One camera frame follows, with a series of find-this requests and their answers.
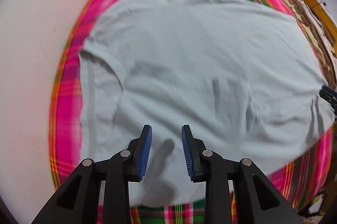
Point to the brown patterned blanket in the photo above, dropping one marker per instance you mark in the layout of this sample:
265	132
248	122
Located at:
310	23

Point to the pink plaid bed sheet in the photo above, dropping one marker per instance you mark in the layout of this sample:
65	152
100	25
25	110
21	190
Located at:
63	118

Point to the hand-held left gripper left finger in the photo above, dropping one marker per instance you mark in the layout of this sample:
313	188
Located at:
145	153

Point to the wooden headboard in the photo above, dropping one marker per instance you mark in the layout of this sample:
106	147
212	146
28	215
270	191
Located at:
323	13

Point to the light blue t-shirt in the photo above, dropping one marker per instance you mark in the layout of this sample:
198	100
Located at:
197	55

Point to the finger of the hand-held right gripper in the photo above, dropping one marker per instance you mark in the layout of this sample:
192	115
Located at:
329	94

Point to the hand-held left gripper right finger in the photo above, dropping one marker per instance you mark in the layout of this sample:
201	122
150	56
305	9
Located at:
187	153

